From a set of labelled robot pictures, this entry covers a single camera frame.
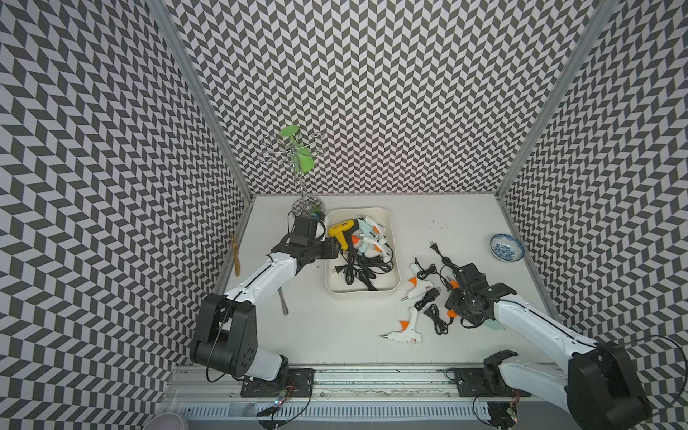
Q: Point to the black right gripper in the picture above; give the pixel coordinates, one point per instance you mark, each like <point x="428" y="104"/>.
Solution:
<point x="474" y="319"/>

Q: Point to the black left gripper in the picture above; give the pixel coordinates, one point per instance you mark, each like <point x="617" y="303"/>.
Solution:
<point x="331" y="250"/>

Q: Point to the yellow glue gun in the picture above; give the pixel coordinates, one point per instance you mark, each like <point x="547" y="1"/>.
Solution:
<point x="343" y="232"/>

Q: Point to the black glue gun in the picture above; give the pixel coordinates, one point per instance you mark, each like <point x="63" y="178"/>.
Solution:
<point x="359" y="268"/>

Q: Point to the small white glue gun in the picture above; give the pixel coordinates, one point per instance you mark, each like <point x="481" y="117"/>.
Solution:
<point x="420" y="282"/>

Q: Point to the mint green glue gun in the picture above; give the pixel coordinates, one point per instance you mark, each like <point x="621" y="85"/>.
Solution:
<point x="370" y="229"/>

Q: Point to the white plastic storage box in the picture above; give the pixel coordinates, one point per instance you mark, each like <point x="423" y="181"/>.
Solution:
<point x="385" y="284"/>

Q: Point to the white glue gun orange trigger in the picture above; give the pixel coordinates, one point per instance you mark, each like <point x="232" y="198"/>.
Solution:
<point x="372" y="247"/>

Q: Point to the mint glue gun front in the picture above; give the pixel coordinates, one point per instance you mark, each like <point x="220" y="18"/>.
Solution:
<point x="494" y="325"/>

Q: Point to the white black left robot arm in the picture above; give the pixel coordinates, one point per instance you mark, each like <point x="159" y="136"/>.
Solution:
<point x="226" y="333"/>

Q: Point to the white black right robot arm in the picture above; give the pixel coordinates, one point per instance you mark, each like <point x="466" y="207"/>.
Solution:
<point x="596" y="383"/>

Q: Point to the metal file tool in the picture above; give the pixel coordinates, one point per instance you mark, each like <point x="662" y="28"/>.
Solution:
<point x="284" y="306"/>

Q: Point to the blue white ceramic bowl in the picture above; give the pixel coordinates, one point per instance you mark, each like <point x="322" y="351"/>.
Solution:
<point x="507" y="248"/>

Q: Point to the silver stand green leaves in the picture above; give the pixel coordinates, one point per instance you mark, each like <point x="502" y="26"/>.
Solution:
<point x="301" y="149"/>

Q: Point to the wooden stick at wall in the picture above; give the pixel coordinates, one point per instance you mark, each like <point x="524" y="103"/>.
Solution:
<point x="236" y="266"/>

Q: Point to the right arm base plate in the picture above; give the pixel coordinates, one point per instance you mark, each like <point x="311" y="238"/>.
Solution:
<point x="472" y="382"/>

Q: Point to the aluminium front rail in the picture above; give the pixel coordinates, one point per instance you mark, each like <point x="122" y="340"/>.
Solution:
<point x="332" y="383"/>

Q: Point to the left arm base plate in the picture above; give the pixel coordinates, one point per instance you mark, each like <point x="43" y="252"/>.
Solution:
<point x="297" y="383"/>

